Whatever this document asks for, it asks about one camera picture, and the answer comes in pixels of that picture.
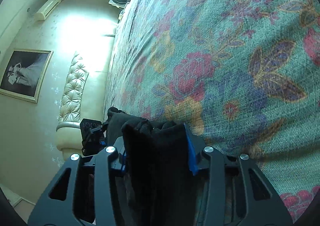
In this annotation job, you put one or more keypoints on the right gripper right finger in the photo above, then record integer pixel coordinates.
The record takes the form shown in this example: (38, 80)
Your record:
(235, 191)

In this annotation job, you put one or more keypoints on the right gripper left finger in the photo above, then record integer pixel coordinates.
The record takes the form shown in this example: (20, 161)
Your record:
(84, 191)

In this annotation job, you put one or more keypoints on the black pants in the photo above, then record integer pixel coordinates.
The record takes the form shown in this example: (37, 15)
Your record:
(158, 188)

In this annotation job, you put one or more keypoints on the cream tufted headboard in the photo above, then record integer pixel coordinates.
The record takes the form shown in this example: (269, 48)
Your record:
(83, 97)

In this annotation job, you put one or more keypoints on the framed wedding picture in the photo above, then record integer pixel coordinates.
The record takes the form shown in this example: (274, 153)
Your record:
(24, 73)

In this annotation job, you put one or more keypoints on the floral bedspread bed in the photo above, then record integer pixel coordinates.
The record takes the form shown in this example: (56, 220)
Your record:
(243, 74)

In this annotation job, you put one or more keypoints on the white wall air conditioner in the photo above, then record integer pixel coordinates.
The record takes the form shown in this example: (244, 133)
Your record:
(44, 12)

